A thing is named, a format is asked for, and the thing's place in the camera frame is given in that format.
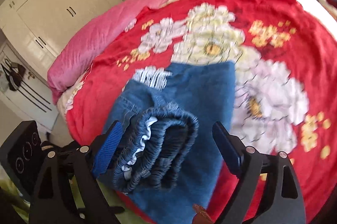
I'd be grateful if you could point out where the blue denim pants lace hem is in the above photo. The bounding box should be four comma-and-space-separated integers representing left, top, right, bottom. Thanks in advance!
92, 61, 235, 223

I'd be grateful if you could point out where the white door with bag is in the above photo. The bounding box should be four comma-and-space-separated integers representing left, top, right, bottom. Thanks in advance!
1, 43, 59, 133

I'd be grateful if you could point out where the green jacket sleeve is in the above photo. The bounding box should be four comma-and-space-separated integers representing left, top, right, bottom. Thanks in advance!
1, 169, 146, 223

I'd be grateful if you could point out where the cream wardrobe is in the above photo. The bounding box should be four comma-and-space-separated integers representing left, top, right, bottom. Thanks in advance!
1, 0, 122, 79

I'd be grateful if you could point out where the red floral blanket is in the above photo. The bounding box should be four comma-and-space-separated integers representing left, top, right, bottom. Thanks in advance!
64, 0, 337, 224

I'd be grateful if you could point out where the pink quilt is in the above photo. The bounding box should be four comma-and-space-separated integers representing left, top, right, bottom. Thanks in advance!
47, 0, 168, 104

